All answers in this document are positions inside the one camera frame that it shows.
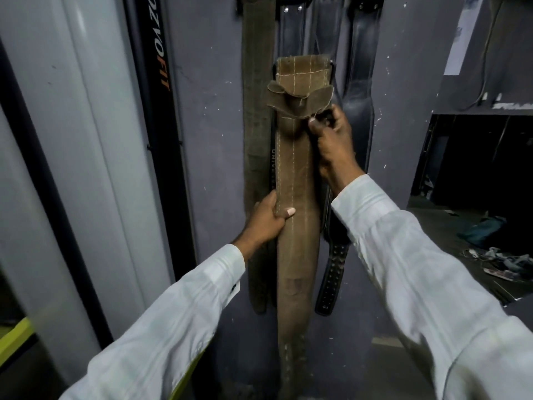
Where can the black lettered machine post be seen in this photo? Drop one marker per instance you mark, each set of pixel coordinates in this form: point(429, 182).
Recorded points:
point(162, 120)

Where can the pile of white items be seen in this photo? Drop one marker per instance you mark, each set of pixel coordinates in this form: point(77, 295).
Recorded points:
point(506, 262)

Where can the white gym machine shroud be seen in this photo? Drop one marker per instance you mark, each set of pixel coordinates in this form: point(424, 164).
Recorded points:
point(91, 162)

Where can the olive suede belt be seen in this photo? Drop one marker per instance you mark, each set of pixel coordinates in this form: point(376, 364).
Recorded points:
point(256, 120)

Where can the person's left hand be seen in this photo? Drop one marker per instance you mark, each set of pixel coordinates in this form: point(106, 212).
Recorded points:
point(264, 226)

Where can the teal bag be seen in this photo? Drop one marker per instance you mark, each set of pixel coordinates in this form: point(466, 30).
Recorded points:
point(483, 233)

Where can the yellow-green padded machine bar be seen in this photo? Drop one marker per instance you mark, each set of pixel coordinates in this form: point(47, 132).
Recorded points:
point(14, 341)

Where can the person's left forearm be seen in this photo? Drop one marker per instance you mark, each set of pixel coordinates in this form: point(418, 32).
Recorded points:
point(158, 329)

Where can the white paper sheet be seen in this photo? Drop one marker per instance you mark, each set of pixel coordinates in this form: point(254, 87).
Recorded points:
point(462, 41)

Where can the dark metal machine frame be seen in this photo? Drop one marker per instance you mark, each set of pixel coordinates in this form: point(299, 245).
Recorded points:
point(50, 204)

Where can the person's right forearm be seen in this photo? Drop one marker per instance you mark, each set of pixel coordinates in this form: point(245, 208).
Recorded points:
point(437, 287)

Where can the person's right hand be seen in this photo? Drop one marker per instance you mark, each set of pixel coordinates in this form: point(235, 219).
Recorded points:
point(337, 154)

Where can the worn black red-logo belt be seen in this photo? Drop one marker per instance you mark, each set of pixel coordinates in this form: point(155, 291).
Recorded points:
point(327, 29)

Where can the broken wall mirror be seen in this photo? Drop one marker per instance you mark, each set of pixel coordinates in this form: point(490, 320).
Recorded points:
point(479, 162)

